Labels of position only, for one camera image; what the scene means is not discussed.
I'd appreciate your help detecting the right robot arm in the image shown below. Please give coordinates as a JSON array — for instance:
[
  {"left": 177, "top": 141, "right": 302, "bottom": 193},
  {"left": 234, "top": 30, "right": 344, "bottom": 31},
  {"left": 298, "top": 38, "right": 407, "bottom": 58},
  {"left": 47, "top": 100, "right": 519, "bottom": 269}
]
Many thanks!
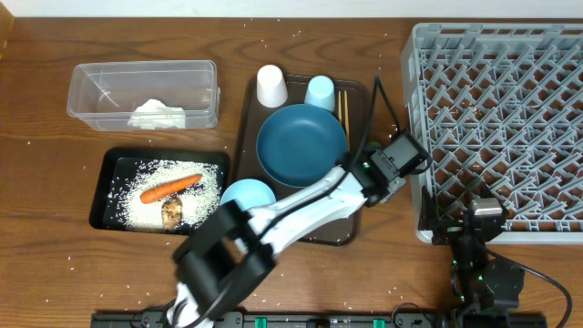
[{"left": 419, "top": 185, "right": 525, "bottom": 327}]

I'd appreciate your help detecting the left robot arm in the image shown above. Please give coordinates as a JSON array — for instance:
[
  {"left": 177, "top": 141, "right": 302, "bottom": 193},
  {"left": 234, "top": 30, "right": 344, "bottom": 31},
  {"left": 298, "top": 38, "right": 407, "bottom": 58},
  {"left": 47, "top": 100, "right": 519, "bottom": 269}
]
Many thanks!
[{"left": 165, "top": 132, "right": 432, "bottom": 327}]

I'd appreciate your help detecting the wooden chopstick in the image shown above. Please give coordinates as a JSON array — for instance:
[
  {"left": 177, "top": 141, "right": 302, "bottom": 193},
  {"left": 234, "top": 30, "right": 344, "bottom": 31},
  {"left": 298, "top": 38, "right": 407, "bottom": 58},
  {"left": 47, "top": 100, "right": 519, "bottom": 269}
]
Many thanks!
[
  {"left": 343, "top": 90, "right": 351, "bottom": 150},
  {"left": 337, "top": 91, "right": 343, "bottom": 126}
]

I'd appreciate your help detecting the left wooden chopstick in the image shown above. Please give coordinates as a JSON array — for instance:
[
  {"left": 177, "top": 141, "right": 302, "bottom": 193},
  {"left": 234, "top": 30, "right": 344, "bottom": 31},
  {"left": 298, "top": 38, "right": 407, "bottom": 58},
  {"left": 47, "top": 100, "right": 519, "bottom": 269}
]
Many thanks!
[{"left": 337, "top": 91, "right": 343, "bottom": 126}]

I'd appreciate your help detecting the clear plastic bin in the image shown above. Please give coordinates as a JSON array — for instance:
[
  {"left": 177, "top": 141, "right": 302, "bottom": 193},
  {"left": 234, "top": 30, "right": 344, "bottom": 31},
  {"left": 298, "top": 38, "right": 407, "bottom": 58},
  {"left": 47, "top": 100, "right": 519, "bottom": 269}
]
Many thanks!
[{"left": 66, "top": 60, "right": 220, "bottom": 131}]

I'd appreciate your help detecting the light blue bowl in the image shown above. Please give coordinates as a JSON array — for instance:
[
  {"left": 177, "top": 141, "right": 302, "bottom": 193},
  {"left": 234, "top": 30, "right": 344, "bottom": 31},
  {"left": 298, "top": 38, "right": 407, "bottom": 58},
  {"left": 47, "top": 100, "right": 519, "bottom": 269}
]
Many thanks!
[{"left": 220, "top": 179, "right": 276, "bottom": 210}]

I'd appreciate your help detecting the white tissue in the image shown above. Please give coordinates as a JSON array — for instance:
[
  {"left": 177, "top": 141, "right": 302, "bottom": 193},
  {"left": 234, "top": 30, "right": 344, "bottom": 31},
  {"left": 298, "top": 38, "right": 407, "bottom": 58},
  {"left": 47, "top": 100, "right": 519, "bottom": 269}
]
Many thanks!
[{"left": 128, "top": 98, "right": 186, "bottom": 130}]

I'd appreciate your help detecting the orange carrot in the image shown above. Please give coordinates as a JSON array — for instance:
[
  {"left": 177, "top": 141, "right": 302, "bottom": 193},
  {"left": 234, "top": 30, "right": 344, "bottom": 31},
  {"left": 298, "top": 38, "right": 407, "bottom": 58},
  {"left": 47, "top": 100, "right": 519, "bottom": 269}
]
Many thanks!
[{"left": 140, "top": 175, "right": 202, "bottom": 204}]

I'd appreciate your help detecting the dark blue plate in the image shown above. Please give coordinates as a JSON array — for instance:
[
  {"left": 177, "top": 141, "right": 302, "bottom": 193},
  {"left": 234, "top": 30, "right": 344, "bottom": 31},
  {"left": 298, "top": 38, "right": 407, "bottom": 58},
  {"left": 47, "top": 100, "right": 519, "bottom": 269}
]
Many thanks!
[{"left": 256, "top": 104, "right": 348, "bottom": 188}]

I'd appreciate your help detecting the light blue plastic cup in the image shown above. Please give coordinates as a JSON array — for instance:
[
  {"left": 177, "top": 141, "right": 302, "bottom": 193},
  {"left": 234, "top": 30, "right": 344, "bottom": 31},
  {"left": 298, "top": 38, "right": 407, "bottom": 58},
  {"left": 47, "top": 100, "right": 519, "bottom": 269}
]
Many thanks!
[{"left": 304, "top": 76, "right": 335, "bottom": 112}]

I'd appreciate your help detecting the white plastic cup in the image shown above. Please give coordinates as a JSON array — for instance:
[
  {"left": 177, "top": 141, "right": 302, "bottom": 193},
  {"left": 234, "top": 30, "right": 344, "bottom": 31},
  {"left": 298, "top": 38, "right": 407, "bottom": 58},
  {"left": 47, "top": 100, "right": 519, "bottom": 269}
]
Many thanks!
[{"left": 256, "top": 65, "right": 288, "bottom": 108}]

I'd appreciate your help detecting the right wooden chopstick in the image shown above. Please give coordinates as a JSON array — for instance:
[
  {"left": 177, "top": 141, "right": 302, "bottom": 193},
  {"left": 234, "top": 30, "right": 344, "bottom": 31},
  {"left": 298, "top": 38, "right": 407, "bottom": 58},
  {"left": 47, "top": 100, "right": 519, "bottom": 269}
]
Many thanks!
[{"left": 343, "top": 90, "right": 351, "bottom": 150}]

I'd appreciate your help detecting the brown food scrap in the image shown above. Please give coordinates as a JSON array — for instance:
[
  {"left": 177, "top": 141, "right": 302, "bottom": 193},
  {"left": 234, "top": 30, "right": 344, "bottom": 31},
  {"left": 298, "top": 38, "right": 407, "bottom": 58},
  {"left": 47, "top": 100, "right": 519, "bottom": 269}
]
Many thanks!
[{"left": 161, "top": 197, "right": 182, "bottom": 230}]

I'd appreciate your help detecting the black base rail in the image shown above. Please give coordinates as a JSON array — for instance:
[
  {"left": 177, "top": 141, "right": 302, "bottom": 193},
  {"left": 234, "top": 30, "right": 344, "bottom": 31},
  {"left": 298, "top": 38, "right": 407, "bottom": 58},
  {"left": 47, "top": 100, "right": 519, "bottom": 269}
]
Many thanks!
[{"left": 89, "top": 310, "right": 548, "bottom": 328}]

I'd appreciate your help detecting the black waste tray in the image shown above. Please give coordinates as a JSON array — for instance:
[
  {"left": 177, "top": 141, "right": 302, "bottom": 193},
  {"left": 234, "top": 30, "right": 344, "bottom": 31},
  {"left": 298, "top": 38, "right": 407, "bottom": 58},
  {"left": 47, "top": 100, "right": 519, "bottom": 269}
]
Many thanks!
[{"left": 89, "top": 147, "right": 229, "bottom": 231}]

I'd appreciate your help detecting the white rice pile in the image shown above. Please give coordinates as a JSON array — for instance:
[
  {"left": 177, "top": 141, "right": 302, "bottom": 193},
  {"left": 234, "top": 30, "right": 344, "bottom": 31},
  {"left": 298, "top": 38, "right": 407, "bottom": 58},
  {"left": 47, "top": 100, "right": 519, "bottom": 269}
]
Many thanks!
[{"left": 114, "top": 160, "right": 222, "bottom": 234}]

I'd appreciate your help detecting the grey dishwasher rack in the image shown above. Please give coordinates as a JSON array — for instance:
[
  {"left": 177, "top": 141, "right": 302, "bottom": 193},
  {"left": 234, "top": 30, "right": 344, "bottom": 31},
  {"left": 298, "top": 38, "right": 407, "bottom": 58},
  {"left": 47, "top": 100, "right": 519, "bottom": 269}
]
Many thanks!
[{"left": 401, "top": 23, "right": 582, "bottom": 244}]

